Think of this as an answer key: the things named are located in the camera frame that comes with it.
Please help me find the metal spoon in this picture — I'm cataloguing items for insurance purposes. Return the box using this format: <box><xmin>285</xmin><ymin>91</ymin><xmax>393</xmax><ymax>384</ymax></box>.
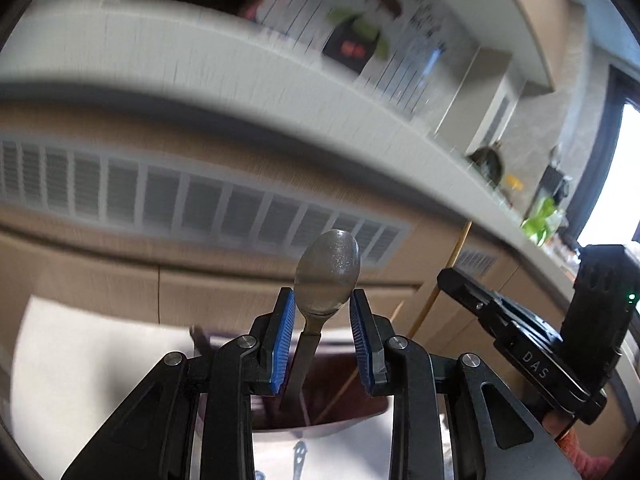
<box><xmin>279</xmin><ymin>228</ymin><xmax>361</xmax><ymax>407</ymax></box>

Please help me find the dark round pot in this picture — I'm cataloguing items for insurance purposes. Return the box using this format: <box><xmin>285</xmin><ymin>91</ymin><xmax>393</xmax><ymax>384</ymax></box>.
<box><xmin>468</xmin><ymin>144</ymin><xmax>504</xmax><ymax>187</ymax></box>

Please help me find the black appliance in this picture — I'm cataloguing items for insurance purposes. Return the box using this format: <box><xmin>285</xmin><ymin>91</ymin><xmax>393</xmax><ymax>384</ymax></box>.
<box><xmin>539</xmin><ymin>164</ymin><xmax>572</xmax><ymax>203</ymax></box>

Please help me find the long white vent grille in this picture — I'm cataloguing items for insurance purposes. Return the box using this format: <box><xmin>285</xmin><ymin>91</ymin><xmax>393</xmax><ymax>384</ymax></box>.
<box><xmin>0</xmin><ymin>129</ymin><xmax>413</xmax><ymax>267</ymax></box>

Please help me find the small white vent grille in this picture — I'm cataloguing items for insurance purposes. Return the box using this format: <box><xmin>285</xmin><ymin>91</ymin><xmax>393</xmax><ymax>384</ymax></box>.
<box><xmin>451</xmin><ymin>247</ymin><xmax>502</xmax><ymax>277</ymax></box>

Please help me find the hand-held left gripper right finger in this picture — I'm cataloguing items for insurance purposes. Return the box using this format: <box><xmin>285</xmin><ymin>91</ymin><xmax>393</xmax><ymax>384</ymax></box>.
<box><xmin>350</xmin><ymin>288</ymin><xmax>583</xmax><ymax>480</ymax></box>

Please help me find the person's right hand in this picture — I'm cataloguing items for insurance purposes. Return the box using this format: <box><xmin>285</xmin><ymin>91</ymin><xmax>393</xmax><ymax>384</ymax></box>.
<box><xmin>541</xmin><ymin>406</ymin><xmax>576</xmax><ymax>442</ymax></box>

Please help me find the grey countertop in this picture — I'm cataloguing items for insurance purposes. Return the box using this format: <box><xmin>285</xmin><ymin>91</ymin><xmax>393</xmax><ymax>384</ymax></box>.
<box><xmin>0</xmin><ymin>2</ymin><xmax>583</xmax><ymax>306</ymax></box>

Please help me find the window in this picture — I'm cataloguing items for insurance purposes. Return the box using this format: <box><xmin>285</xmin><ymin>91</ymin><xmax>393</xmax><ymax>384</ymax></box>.
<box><xmin>577</xmin><ymin>102</ymin><xmax>640</xmax><ymax>257</ymax></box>

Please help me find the beige wall cabinet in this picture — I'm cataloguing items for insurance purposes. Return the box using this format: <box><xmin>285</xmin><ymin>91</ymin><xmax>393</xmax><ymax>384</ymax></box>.
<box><xmin>437</xmin><ymin>0</ymin><xmax>573</xmax><ymax>95</ymax></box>

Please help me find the person's right forearm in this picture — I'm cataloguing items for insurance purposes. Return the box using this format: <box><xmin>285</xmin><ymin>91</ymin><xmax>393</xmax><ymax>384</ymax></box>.
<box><xmin>557</xmin><ymin>430</ymin><xmax>621</xmax><ymax>480</ymax></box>

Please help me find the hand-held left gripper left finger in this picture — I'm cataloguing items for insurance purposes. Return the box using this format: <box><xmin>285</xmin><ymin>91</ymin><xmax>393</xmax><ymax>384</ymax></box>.
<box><xmin>60</xmin><ymin>287</ymin><xmax>296</xmax><ymax>480</ymax></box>

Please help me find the wall poster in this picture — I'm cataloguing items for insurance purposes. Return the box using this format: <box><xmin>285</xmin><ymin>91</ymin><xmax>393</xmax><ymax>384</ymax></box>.
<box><xmin>257</xmin><ymin>0</ymin><xmax>448</xmax><ymax>123</ymax></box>

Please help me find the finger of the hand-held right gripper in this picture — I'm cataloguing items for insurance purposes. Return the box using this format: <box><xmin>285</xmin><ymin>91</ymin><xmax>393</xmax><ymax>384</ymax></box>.
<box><xmin>437</xmin><ymin>267</ymin><xmax>517</xmax><ymax>344</ymax></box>

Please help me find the beige base cabinet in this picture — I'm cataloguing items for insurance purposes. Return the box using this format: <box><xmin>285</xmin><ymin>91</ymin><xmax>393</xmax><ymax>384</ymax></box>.
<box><xmin>0</xmin><ymin>100</ymin><xmax>566</xmax><ymax>401</ymax></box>

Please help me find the dark utensil handle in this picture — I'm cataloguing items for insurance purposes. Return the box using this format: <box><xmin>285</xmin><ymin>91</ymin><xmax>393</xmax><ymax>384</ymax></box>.
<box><xmin>189</xmin><ymin>326</ymin><xmax>214</xmax><ymax>359</ymax></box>

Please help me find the wooden chopstick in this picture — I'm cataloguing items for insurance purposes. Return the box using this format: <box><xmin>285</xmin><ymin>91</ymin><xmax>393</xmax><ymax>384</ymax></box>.
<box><xmin>313</xmin><ymin>301</ymin><xmax>405</xmax><ymax>425</ymax></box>
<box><xmin>406</xmin><ymin>220</ymin><xmax>474</xmax><ymax>337</ymax></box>

